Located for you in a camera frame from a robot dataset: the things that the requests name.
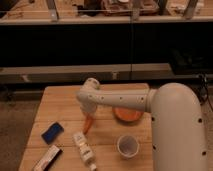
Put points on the white paper cup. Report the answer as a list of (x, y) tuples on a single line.
[(127, 146)]

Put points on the orange round plate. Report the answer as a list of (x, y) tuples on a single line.
[(126, 115)]

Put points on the blue sponge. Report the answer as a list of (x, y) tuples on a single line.
[(52, 132)]

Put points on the black device on shelf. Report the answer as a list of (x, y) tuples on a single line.
[(191, 61)]

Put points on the white squeeze bottle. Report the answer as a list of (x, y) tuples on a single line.
[(85, 151)]

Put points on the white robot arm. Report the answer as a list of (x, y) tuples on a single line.
[(178, 131)]

